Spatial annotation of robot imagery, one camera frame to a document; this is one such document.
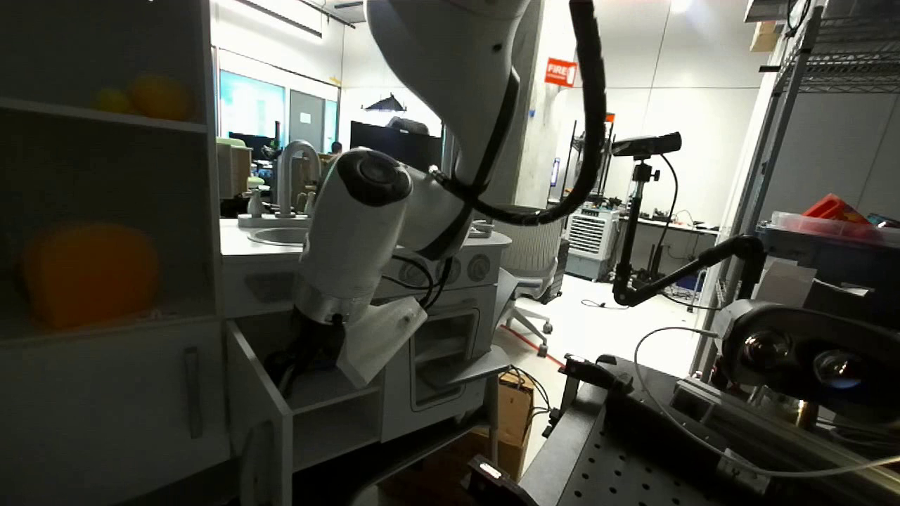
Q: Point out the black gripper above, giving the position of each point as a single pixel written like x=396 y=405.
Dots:
x=314 y=340

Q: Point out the white small cabinet door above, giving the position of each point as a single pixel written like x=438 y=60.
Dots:
x=260 y=421

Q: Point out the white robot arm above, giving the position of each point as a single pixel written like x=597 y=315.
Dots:
x=348 y=243

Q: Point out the silver round sink basin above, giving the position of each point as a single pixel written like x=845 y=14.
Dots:
x=277 y=234

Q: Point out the white toy kitchen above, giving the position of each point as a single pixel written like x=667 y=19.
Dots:
x=441 y=393

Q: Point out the grey round stove knob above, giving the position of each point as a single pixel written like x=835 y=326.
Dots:
x=451 y=271
x=480 y=267

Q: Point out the grey arched faucet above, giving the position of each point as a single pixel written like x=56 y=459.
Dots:
x=285 y=177

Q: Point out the grey stove burner grate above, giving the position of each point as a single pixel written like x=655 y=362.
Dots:
x=480 y=229

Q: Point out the brown cardboard box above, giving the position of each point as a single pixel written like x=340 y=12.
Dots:
x=514 y=407

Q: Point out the large yellow toy food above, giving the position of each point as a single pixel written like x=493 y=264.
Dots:
x=89 y=277

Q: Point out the grey office chair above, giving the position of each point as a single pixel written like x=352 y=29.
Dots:
x=537 y=254

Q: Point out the yellow toy lemon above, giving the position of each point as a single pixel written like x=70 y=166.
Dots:
x=163 y=95

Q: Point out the white air unit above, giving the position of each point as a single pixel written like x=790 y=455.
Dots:
x=592 y=240

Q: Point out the black perforated breadboard table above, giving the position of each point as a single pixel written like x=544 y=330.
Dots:
x=637 y=468

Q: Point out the clear plastic storage box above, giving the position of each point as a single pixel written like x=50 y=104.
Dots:
x=835 y=243

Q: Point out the red item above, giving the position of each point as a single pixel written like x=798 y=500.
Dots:
x=839 y=209

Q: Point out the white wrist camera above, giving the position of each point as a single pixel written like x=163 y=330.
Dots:
x=382 y=338

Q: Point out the camera on tripod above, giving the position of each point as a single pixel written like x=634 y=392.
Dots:
x=637 y=234

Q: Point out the orange wall sign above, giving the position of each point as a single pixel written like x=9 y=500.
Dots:
x=562 y=71

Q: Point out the black stereo camera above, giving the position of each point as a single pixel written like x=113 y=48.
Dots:
x=807 y=361

